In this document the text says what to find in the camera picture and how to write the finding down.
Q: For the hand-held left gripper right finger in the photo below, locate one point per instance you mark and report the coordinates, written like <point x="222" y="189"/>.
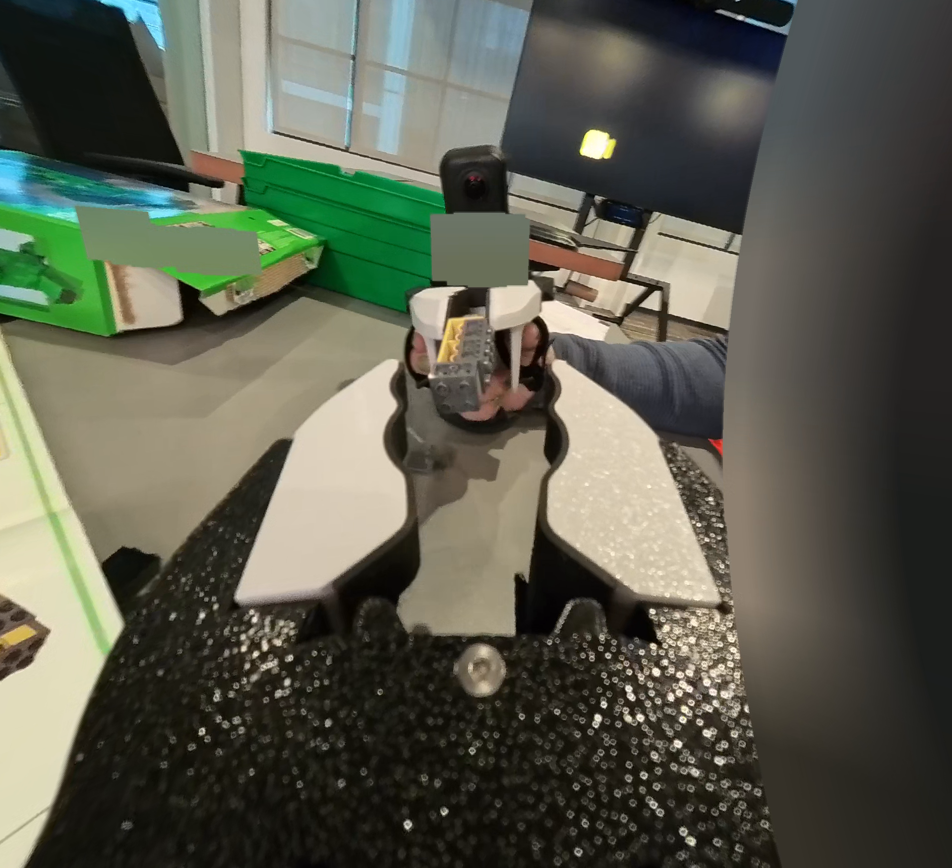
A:
<point x="632" y="511"/>

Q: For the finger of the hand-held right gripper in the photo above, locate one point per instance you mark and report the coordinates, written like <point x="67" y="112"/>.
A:
<point x="431" y="310"/>
<point x="517" y="302"/>

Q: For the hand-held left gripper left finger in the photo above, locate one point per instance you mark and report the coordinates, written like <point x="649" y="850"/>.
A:
<point x="335" y="496"/>

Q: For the small grey bracket brick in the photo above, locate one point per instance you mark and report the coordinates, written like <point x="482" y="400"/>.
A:
<point x="425" y="455"/>

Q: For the grey desk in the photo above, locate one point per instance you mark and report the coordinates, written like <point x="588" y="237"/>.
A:
<point x="223" y="392"/>

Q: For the person's right hand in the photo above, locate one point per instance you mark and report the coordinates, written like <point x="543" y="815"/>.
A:
<point x="494" y="407"/>

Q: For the table with wooden edge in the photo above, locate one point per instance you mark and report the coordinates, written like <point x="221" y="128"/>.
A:
<point x="595" y="264"/>

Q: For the orange plastic cone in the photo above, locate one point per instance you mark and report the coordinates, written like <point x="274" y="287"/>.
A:
<point x="715" y="448"/>

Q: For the green plastic crate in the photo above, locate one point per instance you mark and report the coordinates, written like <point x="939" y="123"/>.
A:
<point x="349" y="243"/>

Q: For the black display stand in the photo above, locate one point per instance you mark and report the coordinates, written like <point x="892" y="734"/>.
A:
<point x="625" y="243"/>

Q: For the large window with blinds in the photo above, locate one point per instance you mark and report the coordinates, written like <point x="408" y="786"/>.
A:
<point x="409" y="27"/>

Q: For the large black display screen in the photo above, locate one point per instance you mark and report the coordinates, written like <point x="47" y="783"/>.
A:
<point x="647" y="102"/>

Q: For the black long brick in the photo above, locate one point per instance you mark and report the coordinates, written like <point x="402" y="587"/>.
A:
<point x="130" y="574"/>

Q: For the open instruction booklet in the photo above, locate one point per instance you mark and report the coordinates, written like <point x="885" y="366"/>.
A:
<point x="30" y="548"/>

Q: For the green cardboard toy box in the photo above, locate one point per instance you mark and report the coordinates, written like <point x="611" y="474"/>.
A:
<point x="37" y="288"/>

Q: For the black mesh office chair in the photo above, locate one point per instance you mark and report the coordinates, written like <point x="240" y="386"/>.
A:
<point x="74" y="64"/>

